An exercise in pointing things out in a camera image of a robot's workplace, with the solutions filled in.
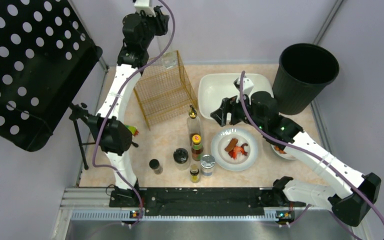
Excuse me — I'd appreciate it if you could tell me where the orange shrimp in bowl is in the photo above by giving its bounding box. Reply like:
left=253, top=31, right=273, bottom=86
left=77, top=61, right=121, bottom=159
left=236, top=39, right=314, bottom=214
left=273, top=146, right=286, bottom=155

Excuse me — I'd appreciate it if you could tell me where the black trash bin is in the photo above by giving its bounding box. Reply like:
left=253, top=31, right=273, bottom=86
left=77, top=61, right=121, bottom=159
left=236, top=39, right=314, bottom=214
left=272, top=43, right=340, bottom=115

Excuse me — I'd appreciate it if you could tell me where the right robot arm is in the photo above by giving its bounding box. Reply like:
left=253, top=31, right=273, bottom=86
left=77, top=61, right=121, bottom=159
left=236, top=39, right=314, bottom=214
left=210, top=91, right=381, bottom=227

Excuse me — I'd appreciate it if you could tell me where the black perforated panel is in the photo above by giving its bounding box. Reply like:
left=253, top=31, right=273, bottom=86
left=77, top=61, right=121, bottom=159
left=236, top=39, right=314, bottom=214
left=0, top=0, right=103, bottom=152

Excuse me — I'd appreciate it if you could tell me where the black lid glass jar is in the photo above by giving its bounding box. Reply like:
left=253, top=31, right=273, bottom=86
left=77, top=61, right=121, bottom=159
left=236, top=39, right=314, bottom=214
left=173, top=147, right=190, bottom=171

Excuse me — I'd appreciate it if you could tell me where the brown food piece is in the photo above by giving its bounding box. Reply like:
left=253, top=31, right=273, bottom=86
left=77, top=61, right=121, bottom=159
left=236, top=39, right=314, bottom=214
left=224, top=138, right=239, bottom=152

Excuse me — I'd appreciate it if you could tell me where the colourful toy block stack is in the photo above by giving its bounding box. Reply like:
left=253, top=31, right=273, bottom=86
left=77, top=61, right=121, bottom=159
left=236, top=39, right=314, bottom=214
left=125, top=125, right=139, bottom=137

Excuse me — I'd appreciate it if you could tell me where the small black cap jar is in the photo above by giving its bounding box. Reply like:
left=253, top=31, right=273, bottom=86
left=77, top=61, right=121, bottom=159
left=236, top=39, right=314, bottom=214
left=149, top=159, right=163, bottom=175

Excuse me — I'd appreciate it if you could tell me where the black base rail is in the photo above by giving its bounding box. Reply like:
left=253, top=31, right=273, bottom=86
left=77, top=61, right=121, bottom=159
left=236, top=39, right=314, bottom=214
left=109, top=187, right=280, bottom=217

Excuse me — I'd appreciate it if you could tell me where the red crab toy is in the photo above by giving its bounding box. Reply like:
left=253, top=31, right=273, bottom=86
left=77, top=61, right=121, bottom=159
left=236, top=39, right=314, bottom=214
left=228, top=143, right=249, bottom=160

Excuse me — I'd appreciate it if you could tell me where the oil bottle with dark liquid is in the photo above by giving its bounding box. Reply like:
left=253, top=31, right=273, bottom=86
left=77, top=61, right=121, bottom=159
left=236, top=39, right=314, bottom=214
left=186, top=105, right=202, bottom=146

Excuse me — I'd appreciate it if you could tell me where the black tripod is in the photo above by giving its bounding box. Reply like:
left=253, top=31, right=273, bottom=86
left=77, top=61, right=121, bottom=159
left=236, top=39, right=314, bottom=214
left=68, top=102, right=140, bottom=171

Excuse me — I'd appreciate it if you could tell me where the gold wire rack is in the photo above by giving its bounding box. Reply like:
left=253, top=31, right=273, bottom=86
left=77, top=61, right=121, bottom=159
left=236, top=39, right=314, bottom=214
left=134, top=50, right=198, bottom=129

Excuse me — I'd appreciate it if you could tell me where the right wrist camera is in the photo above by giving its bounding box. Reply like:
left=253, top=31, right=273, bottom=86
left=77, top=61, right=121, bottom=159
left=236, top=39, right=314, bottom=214
left=233, top=77, right=255, bottom=97

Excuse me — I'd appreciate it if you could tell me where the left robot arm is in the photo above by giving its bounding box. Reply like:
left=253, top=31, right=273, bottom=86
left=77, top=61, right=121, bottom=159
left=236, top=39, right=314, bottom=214
left=87, top=2, right=175, bottom=194

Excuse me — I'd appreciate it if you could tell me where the white rectangular basin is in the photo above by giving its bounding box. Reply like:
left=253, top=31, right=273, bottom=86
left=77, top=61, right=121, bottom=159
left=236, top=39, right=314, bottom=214
left=198, top=73, right=274, bottom=120

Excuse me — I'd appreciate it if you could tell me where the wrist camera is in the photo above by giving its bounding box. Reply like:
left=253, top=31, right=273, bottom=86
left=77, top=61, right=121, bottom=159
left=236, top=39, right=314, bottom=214
left=134, top=0, right=156, bottom=17
left=233, top=77, right=255, bottom=97

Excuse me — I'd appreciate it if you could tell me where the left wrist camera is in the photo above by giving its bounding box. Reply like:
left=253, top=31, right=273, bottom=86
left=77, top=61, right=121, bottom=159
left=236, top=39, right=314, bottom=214
left=134, top=0, right=156, bottom=17

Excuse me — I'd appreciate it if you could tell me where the white bowl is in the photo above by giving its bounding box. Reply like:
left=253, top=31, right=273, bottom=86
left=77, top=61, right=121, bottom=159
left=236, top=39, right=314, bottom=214
left=271, top=145, right=297, bottom=161

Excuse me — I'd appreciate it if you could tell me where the clear oil bottle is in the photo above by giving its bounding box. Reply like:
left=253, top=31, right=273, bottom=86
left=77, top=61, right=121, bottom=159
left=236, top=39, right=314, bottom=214
left=160, top=51, right=178, bottom=70

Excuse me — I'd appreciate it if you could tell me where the white plate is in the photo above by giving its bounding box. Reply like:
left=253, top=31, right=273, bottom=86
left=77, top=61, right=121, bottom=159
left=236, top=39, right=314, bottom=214
left=210, top=127, right=259, bottom=172

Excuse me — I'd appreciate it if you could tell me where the sauce bottle yellow cap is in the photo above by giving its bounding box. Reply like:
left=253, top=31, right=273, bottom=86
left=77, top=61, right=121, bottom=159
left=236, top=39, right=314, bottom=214
left=191, top=134, right=204, bottom=162

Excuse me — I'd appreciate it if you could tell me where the small yellow spice jar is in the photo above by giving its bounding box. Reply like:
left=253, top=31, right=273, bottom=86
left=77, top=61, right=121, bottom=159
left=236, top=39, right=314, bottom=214
left=189, top=164, right=201, bottom=183

